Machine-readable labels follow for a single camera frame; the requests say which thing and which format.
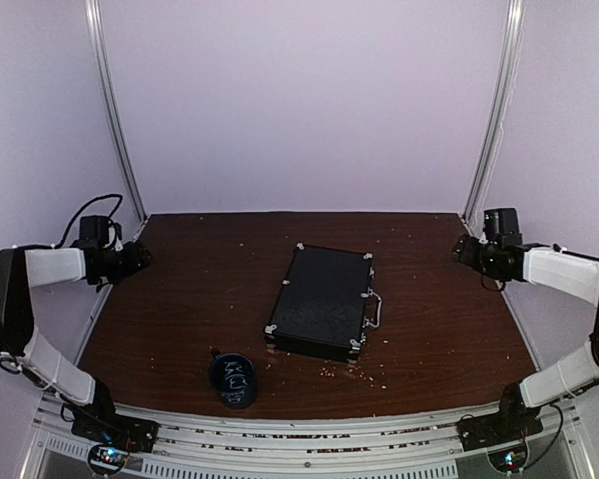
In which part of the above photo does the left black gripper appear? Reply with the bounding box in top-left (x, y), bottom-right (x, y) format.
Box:
top-left (100, 239), bottom-right (154, 285)

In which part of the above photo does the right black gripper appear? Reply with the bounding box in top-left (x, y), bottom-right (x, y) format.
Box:
top-left (449, 233), bottom-right (498, 279)

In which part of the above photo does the black poker chip case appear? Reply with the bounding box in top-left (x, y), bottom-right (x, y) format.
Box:
top-left (263, 242), bottom-right (382, 364)

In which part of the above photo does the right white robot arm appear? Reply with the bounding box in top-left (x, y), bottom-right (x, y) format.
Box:
top-left (452, 208), bottom-right (599, 449)

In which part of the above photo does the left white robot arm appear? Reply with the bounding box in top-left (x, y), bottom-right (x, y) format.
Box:
top-left (0, 215), bottom-right (152, 443)

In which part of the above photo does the dark blue printed cup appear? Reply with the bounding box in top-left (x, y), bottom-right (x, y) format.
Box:
top-left (208, 351), bottom-right (258, 410)

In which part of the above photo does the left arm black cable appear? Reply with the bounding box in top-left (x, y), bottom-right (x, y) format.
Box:
top-left (54, 193), bottom-right (125, 250)

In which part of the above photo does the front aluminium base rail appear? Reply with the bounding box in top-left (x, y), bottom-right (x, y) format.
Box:
top-left (19, 391), bottom-right (588, 479)

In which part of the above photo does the right aluminium frame post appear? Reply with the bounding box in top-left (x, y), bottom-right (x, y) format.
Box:
top-left (461, 0), bottom-right (526, 229)

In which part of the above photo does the aluminium frame post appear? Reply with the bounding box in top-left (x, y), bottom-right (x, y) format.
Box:
top-left (461, 0), bottom-right (526, 229)
top-left (84, 0), bottom-right (148, 223)

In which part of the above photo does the left aluminium frame post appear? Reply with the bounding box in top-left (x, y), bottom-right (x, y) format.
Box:
top-left (84, 0), bottom-right (148, 223)

